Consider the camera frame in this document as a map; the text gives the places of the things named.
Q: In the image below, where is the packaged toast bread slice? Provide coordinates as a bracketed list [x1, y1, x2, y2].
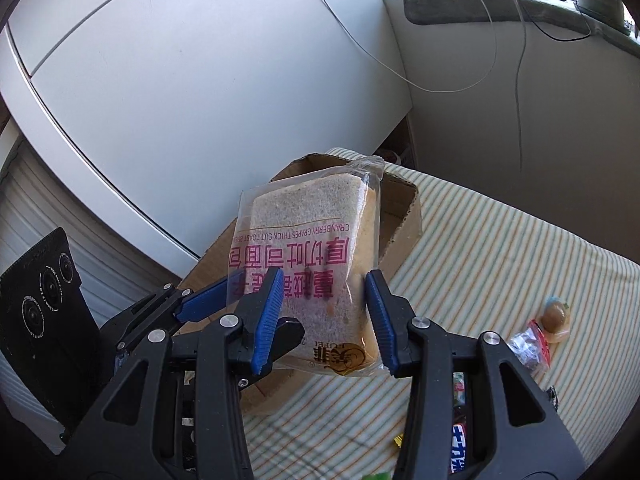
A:
[228, 156, 384, 377]

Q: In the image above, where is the dark cookie bag red trim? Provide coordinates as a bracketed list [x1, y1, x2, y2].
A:
[506, 320, 550, 373]

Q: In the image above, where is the snickers bar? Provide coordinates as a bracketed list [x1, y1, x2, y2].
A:
[449, 424, 468, 474]

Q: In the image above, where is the brown round jelly cup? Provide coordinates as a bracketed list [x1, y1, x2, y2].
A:
[539, 297, 572, 344]

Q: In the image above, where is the white cabinet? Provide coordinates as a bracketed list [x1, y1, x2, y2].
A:
[1, 0, 411, 276]

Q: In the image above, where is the dark window sill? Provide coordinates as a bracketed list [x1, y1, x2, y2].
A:
[404, 0, 639, 58]

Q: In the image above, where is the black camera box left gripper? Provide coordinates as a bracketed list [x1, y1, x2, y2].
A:
[1, 228, 113, 434]

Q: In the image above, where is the white cable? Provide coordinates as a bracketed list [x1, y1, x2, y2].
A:
[290, 0, 501, 96]

